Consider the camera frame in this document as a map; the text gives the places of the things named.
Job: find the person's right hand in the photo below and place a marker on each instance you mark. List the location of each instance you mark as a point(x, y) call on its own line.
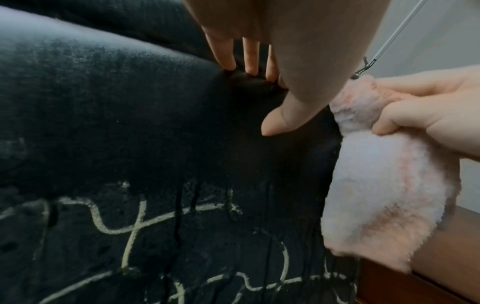
point(442, 109)

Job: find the person's left hand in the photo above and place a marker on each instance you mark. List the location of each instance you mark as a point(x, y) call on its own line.
point(318, 44)

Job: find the red wooden table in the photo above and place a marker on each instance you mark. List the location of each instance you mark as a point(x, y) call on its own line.
point(450, 252)

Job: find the pink cleaning cloth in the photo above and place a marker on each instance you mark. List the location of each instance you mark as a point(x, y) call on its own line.
point(382, 193)

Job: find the black office chair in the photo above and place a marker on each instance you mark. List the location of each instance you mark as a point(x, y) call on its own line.
point(131, 133)

